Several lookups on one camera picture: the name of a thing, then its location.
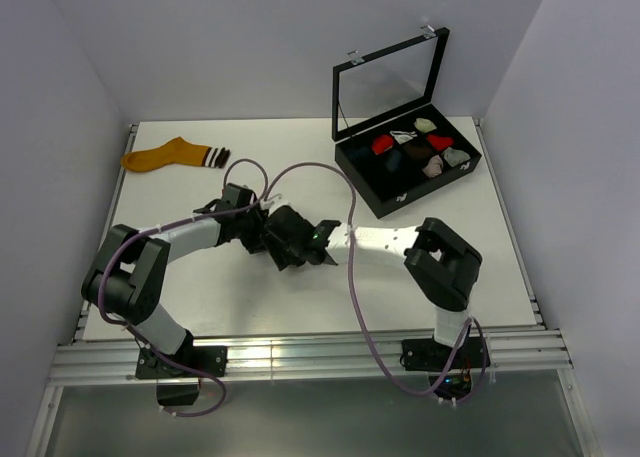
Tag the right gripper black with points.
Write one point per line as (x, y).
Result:
(276, 250)

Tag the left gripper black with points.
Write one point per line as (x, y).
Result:
(255, 245)

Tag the mustard yellow sock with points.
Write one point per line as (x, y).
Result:
(177, 151)

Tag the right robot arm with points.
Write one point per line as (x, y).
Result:
(444, 266)

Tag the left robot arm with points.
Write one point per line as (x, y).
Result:
(126, 277)

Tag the black storage box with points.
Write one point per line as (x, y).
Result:
(386, 192)

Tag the blue rolled sock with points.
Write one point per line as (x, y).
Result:
(393, 161)

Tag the red rolled sock left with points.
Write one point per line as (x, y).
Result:
(382, 143)

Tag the red rolled sock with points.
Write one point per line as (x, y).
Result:
(439, 143)
(382, 143)

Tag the white grey rolled sock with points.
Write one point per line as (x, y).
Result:
(402, 137)

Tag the dark brown rolled sock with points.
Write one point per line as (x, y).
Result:
(418, 152)

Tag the pink beige rolled sock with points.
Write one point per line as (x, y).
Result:
(434, 167)

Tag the glass box lid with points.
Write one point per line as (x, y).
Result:
(374, 88)

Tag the pale green rolled sock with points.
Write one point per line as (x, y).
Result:
(424, 125)

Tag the red rolled sock right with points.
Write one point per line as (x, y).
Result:
(439, 143)

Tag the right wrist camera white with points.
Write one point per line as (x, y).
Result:
(273, 202)

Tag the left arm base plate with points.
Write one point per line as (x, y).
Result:
(211, 360)

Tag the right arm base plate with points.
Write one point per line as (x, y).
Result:
(429, 356)

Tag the aluminium front rail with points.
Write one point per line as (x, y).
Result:
(297, 358)

